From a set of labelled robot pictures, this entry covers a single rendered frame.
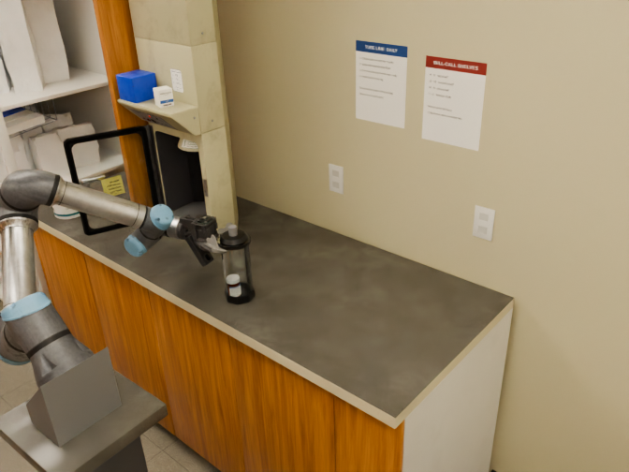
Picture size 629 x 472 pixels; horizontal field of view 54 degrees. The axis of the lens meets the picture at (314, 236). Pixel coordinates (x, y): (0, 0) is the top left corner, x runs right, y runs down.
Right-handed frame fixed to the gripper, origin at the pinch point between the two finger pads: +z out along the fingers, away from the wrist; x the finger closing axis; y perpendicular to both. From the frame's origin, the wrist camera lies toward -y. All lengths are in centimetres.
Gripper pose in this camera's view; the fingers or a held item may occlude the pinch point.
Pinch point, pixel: (234, 245)
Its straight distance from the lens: 201.1
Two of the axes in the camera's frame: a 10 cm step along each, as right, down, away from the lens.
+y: -0.3, -8.8, -4.7
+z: 9.0, 1.8, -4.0
